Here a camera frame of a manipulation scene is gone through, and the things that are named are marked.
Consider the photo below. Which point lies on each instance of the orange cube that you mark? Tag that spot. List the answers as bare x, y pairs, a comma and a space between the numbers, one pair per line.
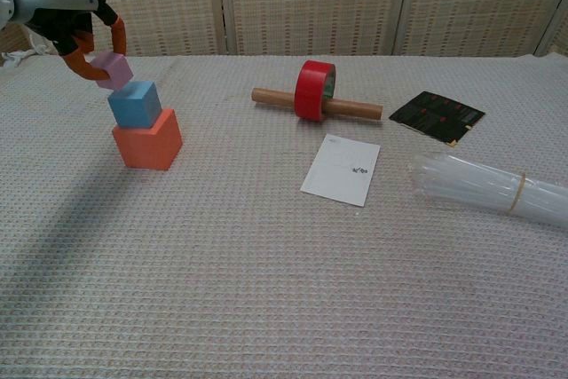
148, 144

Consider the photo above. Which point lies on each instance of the woven folding screen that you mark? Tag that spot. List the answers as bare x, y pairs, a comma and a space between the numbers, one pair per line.
310, 2

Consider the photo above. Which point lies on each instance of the pink cube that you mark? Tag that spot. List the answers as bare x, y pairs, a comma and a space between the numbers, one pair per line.
116, 70

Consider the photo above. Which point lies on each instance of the clear plastic tube bundle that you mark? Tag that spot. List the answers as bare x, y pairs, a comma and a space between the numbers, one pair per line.
483, 188

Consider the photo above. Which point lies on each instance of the blue cube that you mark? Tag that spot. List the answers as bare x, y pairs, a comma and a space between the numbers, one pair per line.
133, 106

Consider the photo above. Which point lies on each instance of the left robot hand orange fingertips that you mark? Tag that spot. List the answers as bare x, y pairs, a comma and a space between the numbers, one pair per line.
57, 2

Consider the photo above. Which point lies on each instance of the tan rubber band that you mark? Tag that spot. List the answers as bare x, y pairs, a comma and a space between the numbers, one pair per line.
519, 192

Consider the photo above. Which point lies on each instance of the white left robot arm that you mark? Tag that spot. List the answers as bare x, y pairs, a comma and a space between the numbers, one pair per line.
5, 4

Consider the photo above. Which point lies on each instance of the black printed packet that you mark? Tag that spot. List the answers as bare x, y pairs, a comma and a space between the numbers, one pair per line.
437, 117

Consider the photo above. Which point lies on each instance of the woven white tablecloth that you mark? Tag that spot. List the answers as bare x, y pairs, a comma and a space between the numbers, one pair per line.
284, 263

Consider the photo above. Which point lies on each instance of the red tape roll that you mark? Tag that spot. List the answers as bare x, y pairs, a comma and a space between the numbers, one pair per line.
310, 90

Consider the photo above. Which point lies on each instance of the white paper card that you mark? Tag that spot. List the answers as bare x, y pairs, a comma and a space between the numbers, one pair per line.
341, 170

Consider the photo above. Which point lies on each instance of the brown wooden rod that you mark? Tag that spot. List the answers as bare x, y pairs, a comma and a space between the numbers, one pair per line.
355, 109

